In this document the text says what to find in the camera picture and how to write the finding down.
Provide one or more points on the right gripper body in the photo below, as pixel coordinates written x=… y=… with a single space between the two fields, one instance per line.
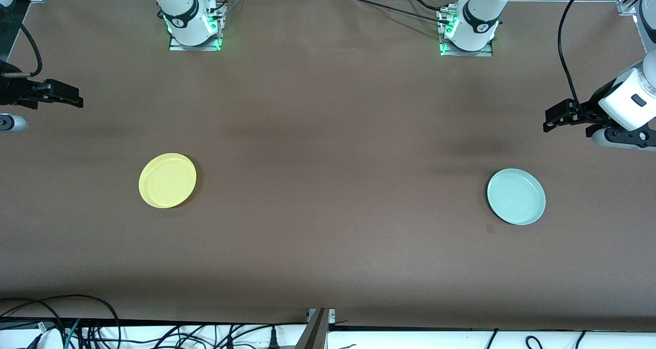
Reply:
x=11 y=90

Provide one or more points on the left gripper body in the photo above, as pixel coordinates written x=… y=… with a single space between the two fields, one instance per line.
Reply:
x=589 y=110

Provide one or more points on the pale green plate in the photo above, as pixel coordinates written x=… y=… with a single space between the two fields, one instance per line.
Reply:
x=516 y=196

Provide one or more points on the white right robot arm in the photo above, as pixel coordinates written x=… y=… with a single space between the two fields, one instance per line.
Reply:
x=182 y=11

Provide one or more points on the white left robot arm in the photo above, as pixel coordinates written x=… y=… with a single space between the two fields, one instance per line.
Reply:
x=479 y=11

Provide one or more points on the yellow plate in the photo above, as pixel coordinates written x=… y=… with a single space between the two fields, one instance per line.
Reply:
x=167 y=180

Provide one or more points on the brown table cover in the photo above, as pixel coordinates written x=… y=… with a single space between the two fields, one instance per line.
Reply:
x=328 y=134

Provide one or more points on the black plug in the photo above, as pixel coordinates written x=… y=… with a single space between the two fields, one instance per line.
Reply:
x=273 y=339

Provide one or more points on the aluminium frame profile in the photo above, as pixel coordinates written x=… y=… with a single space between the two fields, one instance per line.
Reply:
x=315 y=333

